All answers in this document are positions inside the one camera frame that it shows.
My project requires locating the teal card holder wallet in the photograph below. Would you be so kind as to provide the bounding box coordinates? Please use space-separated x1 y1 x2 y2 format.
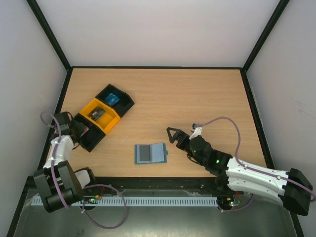
134 143 168 164

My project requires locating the red card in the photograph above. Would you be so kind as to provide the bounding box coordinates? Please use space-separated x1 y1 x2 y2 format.
79 124 89 137

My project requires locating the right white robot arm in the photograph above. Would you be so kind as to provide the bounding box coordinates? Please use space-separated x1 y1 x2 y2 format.
166 127 315 216

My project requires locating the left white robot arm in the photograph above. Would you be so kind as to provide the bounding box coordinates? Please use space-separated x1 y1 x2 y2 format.
33 111 95 213

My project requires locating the black bin with red cards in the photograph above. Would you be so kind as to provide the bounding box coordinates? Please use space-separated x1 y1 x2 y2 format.
74 113 106 152

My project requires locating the black card stack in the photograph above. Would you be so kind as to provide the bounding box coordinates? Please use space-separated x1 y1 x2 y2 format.
88 106 105 121

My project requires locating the blue card stack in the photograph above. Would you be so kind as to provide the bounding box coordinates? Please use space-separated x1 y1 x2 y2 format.
104 93 120 106

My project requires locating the black bin with blue cards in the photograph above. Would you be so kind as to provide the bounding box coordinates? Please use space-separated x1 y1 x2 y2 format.
95 84 134 118

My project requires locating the yellow bin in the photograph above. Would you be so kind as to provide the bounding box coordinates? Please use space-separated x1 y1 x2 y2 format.
79 98 121 135

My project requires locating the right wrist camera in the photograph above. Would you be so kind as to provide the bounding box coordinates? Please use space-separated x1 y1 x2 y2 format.
189 123 202 140

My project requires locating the black aluminium frame rail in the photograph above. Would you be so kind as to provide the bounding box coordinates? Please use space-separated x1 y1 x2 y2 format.
94 177 234 196

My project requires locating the light blue slotted cable duct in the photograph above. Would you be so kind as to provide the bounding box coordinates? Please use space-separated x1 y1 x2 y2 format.
31 196 219 206

